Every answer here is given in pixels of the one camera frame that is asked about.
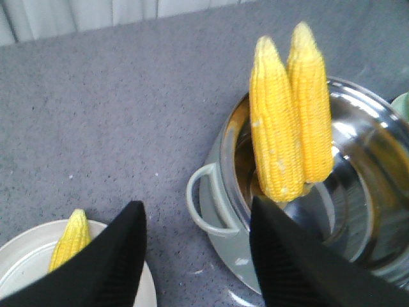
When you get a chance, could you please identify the green round plate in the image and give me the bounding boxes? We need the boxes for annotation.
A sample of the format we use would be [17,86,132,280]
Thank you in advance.
[391,92,409,122]

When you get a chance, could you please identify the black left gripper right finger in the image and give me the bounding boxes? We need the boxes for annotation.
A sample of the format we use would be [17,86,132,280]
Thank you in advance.
[249,196,408,306]

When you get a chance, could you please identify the beige round plate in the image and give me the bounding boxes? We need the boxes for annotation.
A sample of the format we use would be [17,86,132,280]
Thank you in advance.
[1,219,157,306]

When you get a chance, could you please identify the green electric cooking pot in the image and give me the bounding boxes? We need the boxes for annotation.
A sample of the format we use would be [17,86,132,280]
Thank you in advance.
[186,77,408,292]

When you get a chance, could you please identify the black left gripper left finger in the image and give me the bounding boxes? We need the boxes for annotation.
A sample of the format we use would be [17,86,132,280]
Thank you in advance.
[1,201,146,306]

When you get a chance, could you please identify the grey curtain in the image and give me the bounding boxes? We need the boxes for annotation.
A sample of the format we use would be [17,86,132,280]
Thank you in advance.
[1,0,242,46]

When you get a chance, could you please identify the yellow corn cob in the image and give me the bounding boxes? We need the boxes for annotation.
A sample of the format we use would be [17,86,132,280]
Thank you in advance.
[287,22,334,184]
[249,36,304,203]
[48,209,91,272]

